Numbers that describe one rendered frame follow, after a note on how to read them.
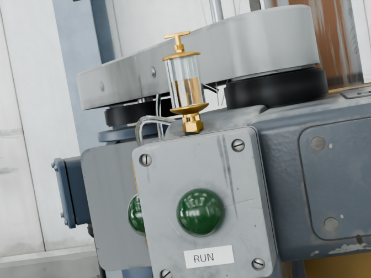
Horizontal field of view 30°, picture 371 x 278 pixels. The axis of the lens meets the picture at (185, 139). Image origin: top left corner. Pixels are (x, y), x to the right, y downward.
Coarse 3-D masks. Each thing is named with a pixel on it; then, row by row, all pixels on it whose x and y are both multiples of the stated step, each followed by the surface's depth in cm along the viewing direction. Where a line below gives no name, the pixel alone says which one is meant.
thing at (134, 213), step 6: (132, 198) 45; (138, 198) 44; (132, 204) 44; (138, 204) 44; (132, 210) 44; (138, 210) 44; (132, 216) 44; (138, 216) 44; (132, 222) 44; (138, 222) 44; (132, 228) 45; (138, 228) 44; (144, 228) 44; (144, 234) 44
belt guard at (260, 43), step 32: (192, 32) 64; (224, 32) 59; (256, 32) 57; (288, 32) 57; (128, 64) 78; (160, 64) 71; (224, 64) 60; (256, 64) 57; (288, 64) 57; (96, 96) 89; (128, 96) 80
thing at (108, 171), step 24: (120, 144) 88; (144, 144) 88; (96, 168) 89; (120, 168) 89; (96, 192) 89; (120, 192) 89; (96, 216) 90; (120, 216) 89; (96, 240) 90; (120, 240) 89; (144, 240) 89; (120, 264) 90; (144, 264) 89
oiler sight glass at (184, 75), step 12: (168, 60) 49; (180, 60) 49; (192, 60) 49; (168, 72) 50; (180, 72) 49; (192, 72) 49; (168, 84) 50; (180, 84) 49; (192, 84) 49; (180, 96) 49; (192, 96) 49; (204, 96) 50
